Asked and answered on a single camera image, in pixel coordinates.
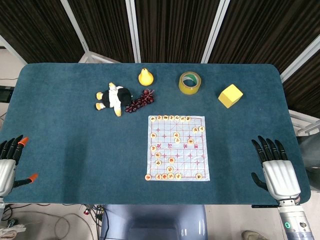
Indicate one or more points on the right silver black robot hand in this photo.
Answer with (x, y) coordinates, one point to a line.
(281, 177)

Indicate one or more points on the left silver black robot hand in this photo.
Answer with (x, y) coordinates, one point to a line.
(7, 175)

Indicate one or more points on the round wooden xiangqi piece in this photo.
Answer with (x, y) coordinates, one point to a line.
(171, 160)
(177, 140)
(190, 141)
(170, 176)
(158, 163)
(171, 117)
(176, 135)
(182, 118)
(164, 176)
(153, 148)
(153, 119)
(170, 168)
(165, 117)
(194, 129)
(178, 176)
(148, 177)
(188, 118)
(157, 155)
(158, 176)
(201, 128)
(199, 176)
(159, 117)
(153, 135)
(177, 117)

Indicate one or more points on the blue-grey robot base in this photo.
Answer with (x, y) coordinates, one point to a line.
(137, 225)

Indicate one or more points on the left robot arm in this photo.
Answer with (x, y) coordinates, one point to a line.
(2, 207)

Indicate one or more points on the black table control panel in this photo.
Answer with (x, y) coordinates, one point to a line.
(265, 206)

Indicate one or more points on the person in grey trousers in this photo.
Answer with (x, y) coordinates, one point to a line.
(311, 155)

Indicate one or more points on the white crumpled rag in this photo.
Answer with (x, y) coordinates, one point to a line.
(12, 232)

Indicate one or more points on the tan shoe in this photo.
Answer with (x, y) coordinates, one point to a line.
(253, 235)

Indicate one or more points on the blue felt table mat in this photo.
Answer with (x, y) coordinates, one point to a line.
(75, 150)

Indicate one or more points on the black box device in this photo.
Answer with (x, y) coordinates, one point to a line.
(5, 93)

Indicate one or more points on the yellow foam cube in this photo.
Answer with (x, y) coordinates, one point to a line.
(230, 97)

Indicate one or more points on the dark slatted partition panel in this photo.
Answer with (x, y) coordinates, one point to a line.
(262, 25)
(175, 25)
(305, 85)
(107, 25)
(37, 25)

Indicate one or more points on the white xiangqi board sheet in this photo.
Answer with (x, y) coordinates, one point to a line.
(185, 162)

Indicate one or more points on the black white plush toy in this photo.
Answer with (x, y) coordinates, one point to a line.
(112, 98)

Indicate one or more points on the yellow packing tape roll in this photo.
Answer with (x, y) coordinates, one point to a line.
(183, 88)

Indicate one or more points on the dark red toy grapes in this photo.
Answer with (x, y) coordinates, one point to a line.
(140, 102)

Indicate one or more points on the yellow toy pear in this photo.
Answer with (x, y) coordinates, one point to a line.
(145, 78)

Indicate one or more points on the white partition frame post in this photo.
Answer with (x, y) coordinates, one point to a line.
(11, 48)
(300, 60)
(217, 25)
(75, 25)
(133, 25)

